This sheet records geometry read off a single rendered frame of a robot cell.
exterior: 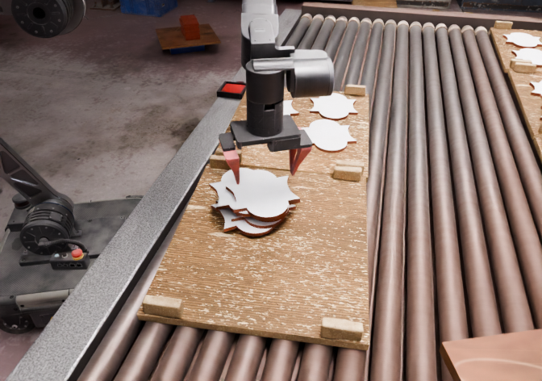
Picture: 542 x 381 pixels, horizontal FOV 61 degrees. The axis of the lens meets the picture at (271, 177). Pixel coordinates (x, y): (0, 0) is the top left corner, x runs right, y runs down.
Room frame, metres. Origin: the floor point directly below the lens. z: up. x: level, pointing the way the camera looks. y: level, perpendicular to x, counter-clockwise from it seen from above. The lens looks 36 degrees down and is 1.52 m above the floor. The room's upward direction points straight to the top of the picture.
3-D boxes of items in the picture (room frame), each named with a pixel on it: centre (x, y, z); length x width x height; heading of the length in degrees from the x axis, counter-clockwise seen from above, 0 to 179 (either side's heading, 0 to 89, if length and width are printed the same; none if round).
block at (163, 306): (0.45, 0.16, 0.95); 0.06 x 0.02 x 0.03; 81
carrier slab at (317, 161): (1.03, -0.07, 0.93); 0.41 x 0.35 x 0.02; 170
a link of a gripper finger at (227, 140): (0.63, 0.04, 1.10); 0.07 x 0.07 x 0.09; 15
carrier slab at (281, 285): (0.62, 0.00, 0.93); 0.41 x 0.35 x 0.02; 171
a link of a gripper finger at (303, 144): (0.65, -0.02, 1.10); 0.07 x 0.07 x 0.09; 15
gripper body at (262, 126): (0.64, 0.01, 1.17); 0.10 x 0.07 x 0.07; 105
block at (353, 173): (0.79, -0.16, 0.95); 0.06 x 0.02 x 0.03; 81
